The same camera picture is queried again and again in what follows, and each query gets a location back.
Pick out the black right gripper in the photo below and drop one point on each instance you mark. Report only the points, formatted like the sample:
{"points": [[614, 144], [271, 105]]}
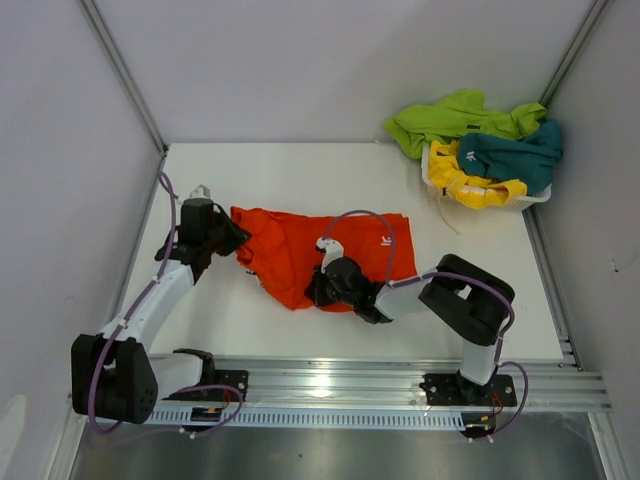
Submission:
{"points": [[315, 289]]}

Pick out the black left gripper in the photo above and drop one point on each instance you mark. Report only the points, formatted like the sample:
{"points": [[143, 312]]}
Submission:
{"points": [[237, 237]]}

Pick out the orange shorts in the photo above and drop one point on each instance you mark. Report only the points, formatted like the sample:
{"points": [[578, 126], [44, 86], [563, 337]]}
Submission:
{"points": [[282, 252]]}

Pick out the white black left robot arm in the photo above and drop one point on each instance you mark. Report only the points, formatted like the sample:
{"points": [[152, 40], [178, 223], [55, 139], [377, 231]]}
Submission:
{"points": [[112, 374]]}

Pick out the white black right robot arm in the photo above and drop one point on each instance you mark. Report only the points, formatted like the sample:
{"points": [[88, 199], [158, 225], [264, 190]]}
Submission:
{"points": [[472, 302]]}

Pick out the yellow shorts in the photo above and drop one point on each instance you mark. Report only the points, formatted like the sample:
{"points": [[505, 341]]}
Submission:
{"points": [[475, 192]]}

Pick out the lime green shorts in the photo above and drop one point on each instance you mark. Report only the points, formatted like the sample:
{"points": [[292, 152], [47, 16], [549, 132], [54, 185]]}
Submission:
{"points": [[456, 115]]}

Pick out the teal shorts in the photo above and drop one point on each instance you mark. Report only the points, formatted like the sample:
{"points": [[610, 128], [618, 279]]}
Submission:
{"points": [[530, 160]]}

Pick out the white plastic laundry basket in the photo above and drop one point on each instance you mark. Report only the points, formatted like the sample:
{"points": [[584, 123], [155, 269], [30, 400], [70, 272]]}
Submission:
{"points": [[518, 204]]}

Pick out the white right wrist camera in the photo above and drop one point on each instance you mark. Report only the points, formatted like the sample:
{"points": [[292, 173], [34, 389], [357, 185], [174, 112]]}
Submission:
{"points": [[331, 249]]}

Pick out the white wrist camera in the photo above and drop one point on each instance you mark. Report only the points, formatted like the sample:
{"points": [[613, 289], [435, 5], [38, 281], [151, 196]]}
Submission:
{"points": [[331, 249], [200, 191]]}

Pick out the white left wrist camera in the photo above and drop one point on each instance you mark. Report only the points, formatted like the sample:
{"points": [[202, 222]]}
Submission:
{"points": [[200, 191]]}

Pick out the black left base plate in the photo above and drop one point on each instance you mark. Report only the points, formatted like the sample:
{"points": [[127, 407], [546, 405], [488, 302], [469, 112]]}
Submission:
{"points": [[238, 379]]}

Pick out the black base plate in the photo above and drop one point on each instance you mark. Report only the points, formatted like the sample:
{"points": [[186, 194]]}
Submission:
{"points": [[444, 389], [238, 379]]}

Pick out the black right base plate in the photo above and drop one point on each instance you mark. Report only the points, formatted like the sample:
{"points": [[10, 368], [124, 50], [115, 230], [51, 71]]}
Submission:
{"points": [[444, 389]]}

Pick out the white slotted cable duct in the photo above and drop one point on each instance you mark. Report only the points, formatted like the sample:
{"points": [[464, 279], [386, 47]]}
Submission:
{"points": [[412, 419]]}

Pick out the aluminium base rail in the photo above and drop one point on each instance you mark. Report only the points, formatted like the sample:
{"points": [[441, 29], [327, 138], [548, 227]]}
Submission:
{"points": [[394, 385]]}

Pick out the left aluminium frame post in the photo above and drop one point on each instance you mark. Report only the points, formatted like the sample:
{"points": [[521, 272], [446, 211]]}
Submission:
{"points": [[112, 52]]}

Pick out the aluminium frame post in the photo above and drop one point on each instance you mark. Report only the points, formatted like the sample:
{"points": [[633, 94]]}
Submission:
{"points": [[579, 40], [112, 52]]}

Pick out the right aluminium frame post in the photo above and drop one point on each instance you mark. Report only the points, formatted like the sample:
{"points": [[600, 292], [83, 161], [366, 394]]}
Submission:
{"points": [[579, 40]]}

